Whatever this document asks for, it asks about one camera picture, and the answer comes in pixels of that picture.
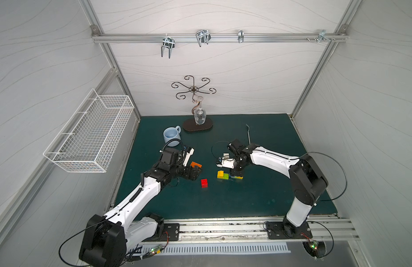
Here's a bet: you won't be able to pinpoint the light blue mug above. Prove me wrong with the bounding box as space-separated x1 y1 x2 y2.
163 126 181 147

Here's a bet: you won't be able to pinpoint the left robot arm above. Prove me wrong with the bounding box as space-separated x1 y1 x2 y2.
79 140 202 267

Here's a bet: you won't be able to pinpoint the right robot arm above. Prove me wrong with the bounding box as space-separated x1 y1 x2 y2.
221 139 328 239

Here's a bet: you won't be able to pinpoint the white vent grille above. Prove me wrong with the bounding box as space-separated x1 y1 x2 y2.
158 242 291 256

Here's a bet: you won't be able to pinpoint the metal hook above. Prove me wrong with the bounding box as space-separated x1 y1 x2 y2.
306 30 336 43
238 30 245 43
196 30 211 47
161 37 175 59

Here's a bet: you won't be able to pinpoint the yellow lego brick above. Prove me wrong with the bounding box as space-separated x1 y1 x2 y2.
217 171 224 179

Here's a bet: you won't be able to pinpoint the aluminium top rail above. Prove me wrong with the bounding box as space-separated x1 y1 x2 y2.
92 32 349 44

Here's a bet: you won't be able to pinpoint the white wire basket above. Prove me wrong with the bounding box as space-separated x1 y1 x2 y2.
43 89 134 173

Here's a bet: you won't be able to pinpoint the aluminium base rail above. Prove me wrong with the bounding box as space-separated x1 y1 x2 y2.
87 216 360 244

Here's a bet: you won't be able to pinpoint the orange lego brick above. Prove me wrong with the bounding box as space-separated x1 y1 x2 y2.
190 161 202 168

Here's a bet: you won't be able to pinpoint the green table mat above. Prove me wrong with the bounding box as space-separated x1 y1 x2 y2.
110 113 337 222

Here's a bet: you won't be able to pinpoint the black metal mug tree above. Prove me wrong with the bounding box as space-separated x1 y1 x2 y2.
171 75 217 132

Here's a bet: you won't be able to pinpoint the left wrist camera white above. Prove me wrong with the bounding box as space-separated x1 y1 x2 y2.
183 147 194 167

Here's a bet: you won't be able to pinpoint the metal tweezers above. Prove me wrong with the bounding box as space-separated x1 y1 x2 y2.
246 124 251 144

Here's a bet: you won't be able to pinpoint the red lego brick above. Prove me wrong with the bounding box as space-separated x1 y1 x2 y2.
200 179 208 189

